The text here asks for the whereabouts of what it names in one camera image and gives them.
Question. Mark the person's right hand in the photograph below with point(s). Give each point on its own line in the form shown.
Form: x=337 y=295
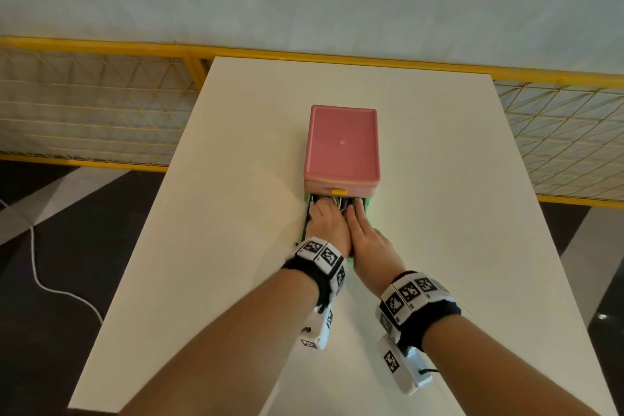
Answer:
x=373 y=255

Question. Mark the person's left hand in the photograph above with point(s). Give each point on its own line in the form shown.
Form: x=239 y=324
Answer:
x=329 y=228

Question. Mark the person's left fingers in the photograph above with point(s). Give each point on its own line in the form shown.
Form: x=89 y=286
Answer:
x=322 y=207

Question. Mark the person's right fingers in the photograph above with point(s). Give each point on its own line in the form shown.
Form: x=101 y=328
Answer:
x=360 y=216

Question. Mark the person's left forearm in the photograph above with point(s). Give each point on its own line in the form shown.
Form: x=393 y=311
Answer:
x=234 y=357

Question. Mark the person's right forearm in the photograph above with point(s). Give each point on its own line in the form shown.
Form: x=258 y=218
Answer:
x=492 y=372

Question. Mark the green plastic drawer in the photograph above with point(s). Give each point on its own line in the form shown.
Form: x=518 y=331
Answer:
x=307 y=216

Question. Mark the metal items in drawer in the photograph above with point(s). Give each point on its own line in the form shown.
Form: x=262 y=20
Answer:
x=343 y=203

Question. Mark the yellow drawer latch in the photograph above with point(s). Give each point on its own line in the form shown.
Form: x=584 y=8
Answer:
x=339 y=192

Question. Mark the black wristband with marker tags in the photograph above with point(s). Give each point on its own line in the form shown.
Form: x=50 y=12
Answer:
x=319 y=262
x=414 y=303

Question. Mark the pink plastic drawer box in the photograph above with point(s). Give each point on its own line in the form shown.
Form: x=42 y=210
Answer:
x=342 y=142

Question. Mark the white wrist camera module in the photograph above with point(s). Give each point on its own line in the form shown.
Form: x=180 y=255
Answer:
x=319 y=328
x=399 y=367

